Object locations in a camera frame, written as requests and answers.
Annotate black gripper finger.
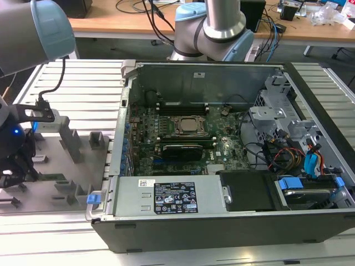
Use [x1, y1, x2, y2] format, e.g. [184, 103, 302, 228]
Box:
[0, 169, 27, 190]
[19, 163, 40, 182]

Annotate green RAM stick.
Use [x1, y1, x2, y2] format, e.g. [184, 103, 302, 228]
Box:
[38, 173, 69, 181]

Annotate grey parts rack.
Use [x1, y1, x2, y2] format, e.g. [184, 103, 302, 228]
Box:
[0, 116, 111, 214]

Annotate grey power supply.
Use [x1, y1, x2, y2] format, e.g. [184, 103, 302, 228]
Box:
[112, 175, 231, 219]

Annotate wooden desk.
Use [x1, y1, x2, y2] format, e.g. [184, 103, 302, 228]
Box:
[66, 0, 355, 60]

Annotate metal socket cover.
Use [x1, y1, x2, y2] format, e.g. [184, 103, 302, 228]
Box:
[170, 115, 210, 136]

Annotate black NVIDIA graphics card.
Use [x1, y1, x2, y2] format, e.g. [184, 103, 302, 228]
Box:
[160, 143, 205, 162]

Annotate black equipment box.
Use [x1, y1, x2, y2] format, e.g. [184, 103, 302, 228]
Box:
[65, 0, 93, 19]

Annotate silver CPU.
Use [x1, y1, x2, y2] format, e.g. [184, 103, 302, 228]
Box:
[180, 118, 201, 131]

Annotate black open PC case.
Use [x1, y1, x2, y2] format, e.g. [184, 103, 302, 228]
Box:
[90, 59, 355, 254]

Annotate silver chipset heatsink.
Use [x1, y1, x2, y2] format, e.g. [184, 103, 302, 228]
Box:
[205, 163, 226, 175]

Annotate green motherboard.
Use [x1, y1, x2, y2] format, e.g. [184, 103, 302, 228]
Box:
[128, 103, 252, 177]

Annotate silver metal drive cage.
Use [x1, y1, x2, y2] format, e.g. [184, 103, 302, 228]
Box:
[248, 72, 335, 156]

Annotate white power strip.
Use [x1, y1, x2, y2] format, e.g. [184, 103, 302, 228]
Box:
[244, 44, 261, 62]

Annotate blue disk carrier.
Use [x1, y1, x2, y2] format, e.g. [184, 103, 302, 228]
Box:
[277, 177, 344, 195]

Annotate black speaker box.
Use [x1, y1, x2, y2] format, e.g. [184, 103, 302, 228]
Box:
[240, 0, 267, 33]

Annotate silver hard disk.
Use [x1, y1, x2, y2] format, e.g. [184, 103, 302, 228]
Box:
[284, 189, 333, 208]

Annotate small black container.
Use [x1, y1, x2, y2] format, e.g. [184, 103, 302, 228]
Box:
[279, 4, 300, 22]

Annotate black chair base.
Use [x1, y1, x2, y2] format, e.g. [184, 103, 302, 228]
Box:
[331, 46, 347, 60]

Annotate clear plastic bags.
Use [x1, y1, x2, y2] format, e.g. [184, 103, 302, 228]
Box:
[310, 1, 355, 28]

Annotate white blue carton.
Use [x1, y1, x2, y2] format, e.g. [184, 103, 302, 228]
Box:
[340, 0, 355, 16]

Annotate black camera bracket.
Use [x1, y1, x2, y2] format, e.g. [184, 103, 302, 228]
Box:
[15, 103, 55, 123]

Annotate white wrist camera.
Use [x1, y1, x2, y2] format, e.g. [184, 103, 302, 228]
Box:
[34, 108, 70, 133]

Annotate black camera cable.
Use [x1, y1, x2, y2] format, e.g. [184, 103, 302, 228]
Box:
[37, 55, 67, 108]

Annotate black wire bundle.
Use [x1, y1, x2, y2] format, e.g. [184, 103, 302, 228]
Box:
[262, 132, 281, 170]

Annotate red yellow wire bundle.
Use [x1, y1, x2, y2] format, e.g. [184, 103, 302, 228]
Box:
[273, 147, 306, 170]

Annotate blue cable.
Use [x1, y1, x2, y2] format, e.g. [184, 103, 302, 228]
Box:
[270, 21, 281, 63]

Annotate blue flat wire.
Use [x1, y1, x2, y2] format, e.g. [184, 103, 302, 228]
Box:
[303, 144, 326, 176]

